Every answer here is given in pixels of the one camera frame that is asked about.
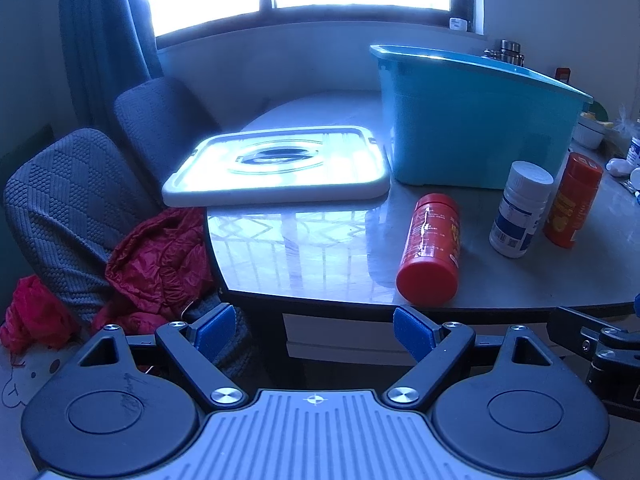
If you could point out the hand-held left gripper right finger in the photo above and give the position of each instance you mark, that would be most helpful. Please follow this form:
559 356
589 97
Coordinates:
412 332

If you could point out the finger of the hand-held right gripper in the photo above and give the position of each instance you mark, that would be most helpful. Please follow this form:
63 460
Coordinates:
590 336
637 305

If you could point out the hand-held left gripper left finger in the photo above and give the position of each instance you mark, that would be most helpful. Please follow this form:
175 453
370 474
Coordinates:
215 329

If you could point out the red bottle with red cap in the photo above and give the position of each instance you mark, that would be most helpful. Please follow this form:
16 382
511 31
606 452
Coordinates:
430 255

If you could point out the orange bottle with yellow print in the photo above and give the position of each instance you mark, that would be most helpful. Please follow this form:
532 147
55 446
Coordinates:
570 205

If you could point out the white bottle with blue label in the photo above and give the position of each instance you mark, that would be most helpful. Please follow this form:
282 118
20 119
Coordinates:
520 210

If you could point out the white storage bin lid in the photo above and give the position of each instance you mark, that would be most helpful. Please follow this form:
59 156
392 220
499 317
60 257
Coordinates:
325 172

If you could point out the blue plastic storage bin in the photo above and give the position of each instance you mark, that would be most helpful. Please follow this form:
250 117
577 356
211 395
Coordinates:
450 135

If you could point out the red puffer jacket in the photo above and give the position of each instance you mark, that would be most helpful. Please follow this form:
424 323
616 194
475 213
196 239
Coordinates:
150 260

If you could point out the small white object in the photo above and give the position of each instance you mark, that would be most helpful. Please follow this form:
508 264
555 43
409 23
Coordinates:
619 166

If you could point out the white ribbed bowl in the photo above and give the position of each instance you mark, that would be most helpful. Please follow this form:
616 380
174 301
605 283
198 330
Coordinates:
589 135

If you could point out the red crumpled cloth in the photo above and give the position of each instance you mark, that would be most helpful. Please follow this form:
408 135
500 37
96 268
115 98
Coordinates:
35 315

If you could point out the clear plastic bag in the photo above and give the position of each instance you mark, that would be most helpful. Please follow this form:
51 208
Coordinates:
627 122

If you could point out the white cartoon printed cloth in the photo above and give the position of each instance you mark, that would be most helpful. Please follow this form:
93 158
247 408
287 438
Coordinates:
25 382

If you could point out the grey knit covered chair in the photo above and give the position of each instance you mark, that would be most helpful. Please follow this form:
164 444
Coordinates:
160 120
65 195

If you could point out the steel thermos flask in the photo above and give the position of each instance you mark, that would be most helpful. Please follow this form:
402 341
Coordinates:
511 49

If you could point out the small white sill device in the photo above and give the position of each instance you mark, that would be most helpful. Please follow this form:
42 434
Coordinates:
458 24

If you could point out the blue curtain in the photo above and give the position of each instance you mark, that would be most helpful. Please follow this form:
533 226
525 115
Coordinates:
100 35

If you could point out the small red wall item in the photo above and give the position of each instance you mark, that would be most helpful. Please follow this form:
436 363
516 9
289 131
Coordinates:
563 75

